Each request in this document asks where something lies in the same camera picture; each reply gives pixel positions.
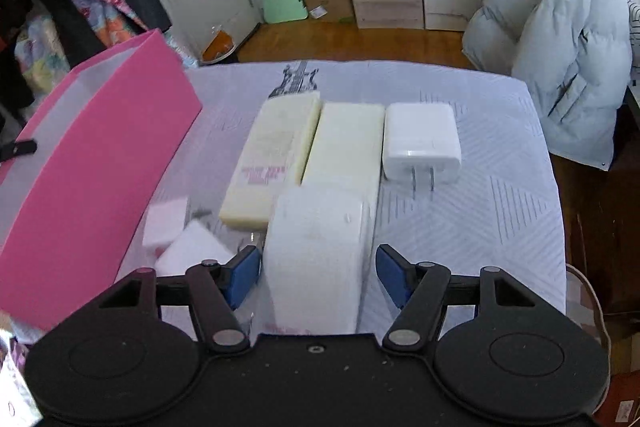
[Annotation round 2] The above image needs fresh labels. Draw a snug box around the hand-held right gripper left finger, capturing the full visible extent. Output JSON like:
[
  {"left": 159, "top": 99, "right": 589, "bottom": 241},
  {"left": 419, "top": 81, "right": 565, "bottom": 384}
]
[{"left": 95, "top": 246, "right": 262, "bottom": 355}]

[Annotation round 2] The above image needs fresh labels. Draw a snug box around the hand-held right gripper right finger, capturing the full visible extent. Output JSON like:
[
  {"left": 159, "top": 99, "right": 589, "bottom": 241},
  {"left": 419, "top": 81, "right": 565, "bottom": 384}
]
[{"left": 375, "top": 244, "right": 540, "bottom": 353}]

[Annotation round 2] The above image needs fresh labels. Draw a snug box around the long white block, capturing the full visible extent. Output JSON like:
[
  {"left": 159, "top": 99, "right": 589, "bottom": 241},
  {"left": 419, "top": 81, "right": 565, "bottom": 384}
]
[{"left": 261, "top": 179, "right": 372, "bottom": 336}]

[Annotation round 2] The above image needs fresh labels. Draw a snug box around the cream block with pink print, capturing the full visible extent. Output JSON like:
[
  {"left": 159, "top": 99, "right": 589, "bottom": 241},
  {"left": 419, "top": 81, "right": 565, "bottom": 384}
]
[{"left": 219, "top": 91, "right": 322, "bottom": 229}]

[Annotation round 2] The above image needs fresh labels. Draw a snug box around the plain cream block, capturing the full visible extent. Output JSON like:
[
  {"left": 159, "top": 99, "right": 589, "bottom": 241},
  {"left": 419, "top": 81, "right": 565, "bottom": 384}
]
[{"left": 300, "top": 102, "right": 386, "bottom": 253}]

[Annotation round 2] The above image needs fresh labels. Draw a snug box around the pink storage box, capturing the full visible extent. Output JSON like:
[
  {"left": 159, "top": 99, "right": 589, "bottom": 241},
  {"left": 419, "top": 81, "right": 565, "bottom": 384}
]
[{"left": 0, "top": 29, "right": 203, "bottom": 333}]

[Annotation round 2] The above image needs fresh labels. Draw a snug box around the small white cube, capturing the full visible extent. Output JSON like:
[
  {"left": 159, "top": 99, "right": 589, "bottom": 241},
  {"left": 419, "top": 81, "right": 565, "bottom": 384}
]
[
  {"left": 155, "top": 219, "right": 236, "bottom": 280},
  {"left": 142, "top": 197, "right": 190, "bottom": 260}
]

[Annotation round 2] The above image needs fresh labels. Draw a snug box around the white patterned bed sheet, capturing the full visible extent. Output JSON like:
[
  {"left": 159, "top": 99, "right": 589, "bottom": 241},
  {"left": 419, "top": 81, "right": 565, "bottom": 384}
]
[{"left": 115, "top": 59, "right": 568, "bottom": 338}]

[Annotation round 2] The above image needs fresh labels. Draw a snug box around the square white power adapter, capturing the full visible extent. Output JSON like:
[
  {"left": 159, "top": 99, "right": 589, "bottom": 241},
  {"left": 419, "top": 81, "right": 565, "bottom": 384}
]
[{"left": 382, "top": 103, "right": 462, "bottom": 194}]

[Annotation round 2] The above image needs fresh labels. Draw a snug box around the clear bottle with orange liquid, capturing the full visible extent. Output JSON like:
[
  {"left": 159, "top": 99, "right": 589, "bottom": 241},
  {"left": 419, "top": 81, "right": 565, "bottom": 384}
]
[{"left": 200, "top": 27, "right": 238, "bottom": 65}]

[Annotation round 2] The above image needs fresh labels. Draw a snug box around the red cardboard box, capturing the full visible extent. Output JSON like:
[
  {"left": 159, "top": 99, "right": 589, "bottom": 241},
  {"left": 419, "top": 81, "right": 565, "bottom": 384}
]
[{"left": 594, "top": 371, "right": 640, "bottom": 427}]

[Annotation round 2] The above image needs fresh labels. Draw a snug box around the colourful floral cloth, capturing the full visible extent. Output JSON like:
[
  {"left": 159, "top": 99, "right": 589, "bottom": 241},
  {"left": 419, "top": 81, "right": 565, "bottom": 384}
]
[{"left": 67, "top": 0, "right": 151, "bottom": 52}]

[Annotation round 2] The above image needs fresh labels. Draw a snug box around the grey puffer jacket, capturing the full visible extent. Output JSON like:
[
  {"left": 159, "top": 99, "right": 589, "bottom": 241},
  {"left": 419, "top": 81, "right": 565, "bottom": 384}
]
[{"left": 461, "top": 0, "right": 635, "bottom": 172}]

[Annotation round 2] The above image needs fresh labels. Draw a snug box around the white cable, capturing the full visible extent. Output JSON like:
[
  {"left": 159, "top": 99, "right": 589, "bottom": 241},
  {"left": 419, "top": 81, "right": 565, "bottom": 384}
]
[{"left": 566, "top": 263, "right": 610, "bottom": 358}]

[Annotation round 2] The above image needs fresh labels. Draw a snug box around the black strap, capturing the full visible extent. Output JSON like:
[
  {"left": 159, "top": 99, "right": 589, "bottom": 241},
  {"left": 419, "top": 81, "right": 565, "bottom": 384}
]
[{"left": 0, "top": 139, "right": 38, "bottom": 162}]

